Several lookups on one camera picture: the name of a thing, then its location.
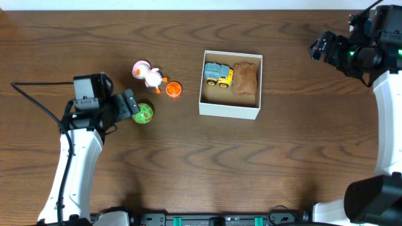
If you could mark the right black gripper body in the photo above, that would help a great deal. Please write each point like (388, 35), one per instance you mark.
(353, 58)

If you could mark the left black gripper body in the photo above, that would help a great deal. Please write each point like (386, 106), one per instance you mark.
(130, 102)

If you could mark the green patterned ball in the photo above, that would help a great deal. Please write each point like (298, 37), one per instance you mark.
(144, 115)

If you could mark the white pink duck toy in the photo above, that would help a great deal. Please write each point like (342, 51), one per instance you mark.
(152, 77)

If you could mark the brown plush toy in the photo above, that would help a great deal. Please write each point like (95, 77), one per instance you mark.
(245, 79)

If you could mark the yellow grey toy truck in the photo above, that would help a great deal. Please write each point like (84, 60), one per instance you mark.
(217, 74)

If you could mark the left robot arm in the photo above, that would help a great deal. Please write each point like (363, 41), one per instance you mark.
(81, 145)

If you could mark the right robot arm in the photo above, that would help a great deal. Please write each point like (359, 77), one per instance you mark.
(376, 200)

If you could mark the white cardboard box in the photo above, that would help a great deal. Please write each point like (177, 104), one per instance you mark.
(221, 102)

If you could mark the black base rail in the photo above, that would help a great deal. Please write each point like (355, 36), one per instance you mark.
(276, 216)

